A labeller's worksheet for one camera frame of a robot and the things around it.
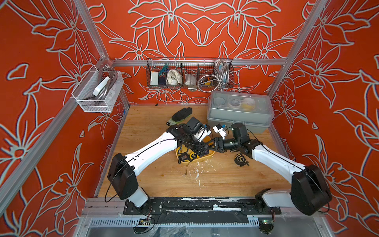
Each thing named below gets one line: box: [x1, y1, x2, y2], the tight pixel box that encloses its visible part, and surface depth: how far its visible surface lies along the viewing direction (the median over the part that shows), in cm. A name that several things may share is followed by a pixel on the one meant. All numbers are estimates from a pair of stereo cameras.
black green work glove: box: [165, 107, 193, 126], surface depth 116 cm
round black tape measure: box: [233, 153, 250, 167], surface depth 88 cm
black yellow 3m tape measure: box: [178, 152, 199, 165], surface depth 89 cm
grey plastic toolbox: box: [206, 90, 275, 133], surface depth 96 cm
